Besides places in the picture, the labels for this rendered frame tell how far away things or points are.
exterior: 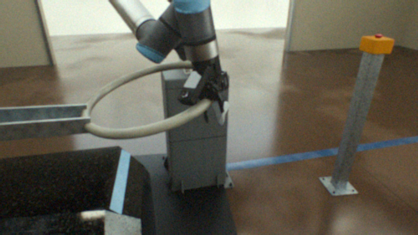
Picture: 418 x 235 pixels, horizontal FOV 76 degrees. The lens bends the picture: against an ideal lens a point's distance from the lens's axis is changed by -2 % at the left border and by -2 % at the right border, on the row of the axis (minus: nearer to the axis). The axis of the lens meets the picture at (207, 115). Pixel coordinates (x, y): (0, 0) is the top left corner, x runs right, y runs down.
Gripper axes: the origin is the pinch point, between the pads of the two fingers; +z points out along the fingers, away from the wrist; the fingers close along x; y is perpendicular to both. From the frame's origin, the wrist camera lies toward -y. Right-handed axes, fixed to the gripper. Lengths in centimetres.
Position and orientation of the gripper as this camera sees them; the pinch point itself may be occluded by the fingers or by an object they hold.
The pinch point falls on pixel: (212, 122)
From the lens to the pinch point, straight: 82.2
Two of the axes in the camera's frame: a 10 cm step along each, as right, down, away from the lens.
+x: -8.3, -1.4, 5.4
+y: 5.2, -5.3, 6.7
